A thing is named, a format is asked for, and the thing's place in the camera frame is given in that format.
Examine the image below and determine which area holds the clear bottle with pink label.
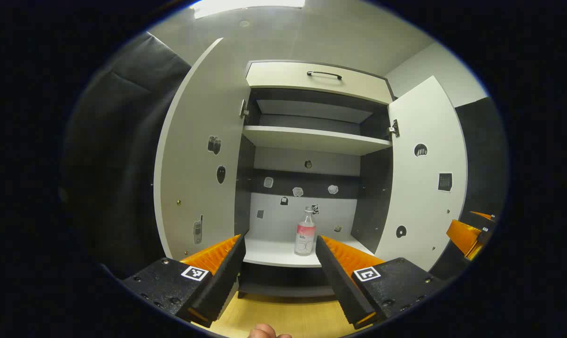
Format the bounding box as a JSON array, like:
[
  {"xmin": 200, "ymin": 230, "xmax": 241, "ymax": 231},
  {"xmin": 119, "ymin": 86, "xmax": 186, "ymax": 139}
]
[{"xmin": 294, "ymin": 206, "xmax": 318, "ymax": 257}]

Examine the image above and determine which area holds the white cabinet shelf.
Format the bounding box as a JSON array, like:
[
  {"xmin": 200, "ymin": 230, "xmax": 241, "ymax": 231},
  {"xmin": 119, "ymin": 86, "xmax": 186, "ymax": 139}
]
[{"xmin": 242, "ymin": 125, "xmax": 393, "ymax": 156}]

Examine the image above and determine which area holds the white cabinet drawer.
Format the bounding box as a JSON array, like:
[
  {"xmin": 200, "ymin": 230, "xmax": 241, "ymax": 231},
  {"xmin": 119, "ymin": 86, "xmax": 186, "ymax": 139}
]
[{"xmin": 246, "ymin": 60, "xmax": 395, "ymax": 105}]

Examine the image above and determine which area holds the ceiling light panel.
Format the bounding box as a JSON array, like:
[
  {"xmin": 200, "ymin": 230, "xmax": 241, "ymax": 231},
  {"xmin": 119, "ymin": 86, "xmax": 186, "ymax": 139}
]
[{"xmin": 192, "ymin": 0, "xmax": 307, "ymax": 19}]

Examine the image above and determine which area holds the white cabinet door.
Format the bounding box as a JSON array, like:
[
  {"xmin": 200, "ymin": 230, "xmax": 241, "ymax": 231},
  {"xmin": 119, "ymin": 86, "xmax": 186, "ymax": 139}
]
[
  {"xmin": 374, "ymin": 75, "xmax": 468, "ymax": 272},
  {"xmin": 153, "ymin": 38, "xmax": 251, "ymax": 261}
]

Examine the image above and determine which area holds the grey and white cabinet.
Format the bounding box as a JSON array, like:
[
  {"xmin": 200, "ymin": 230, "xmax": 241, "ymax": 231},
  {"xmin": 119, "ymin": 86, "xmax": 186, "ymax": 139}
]
[{"xmin": 234, "ymin": 60, "xmax": 396, "ymax": 299}]

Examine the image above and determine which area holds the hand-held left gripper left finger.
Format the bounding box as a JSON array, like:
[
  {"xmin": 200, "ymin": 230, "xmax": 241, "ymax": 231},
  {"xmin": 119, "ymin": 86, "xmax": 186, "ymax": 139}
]
[{"xmin": 123, "ymin": 234, "xmax": 247, "ymax": 328}]

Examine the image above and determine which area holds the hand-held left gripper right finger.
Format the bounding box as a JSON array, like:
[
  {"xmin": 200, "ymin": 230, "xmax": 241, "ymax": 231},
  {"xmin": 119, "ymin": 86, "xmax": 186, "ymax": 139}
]
[{"xmin": 315, "ymin": 235, "xmax": 448, "ymax": 330}]

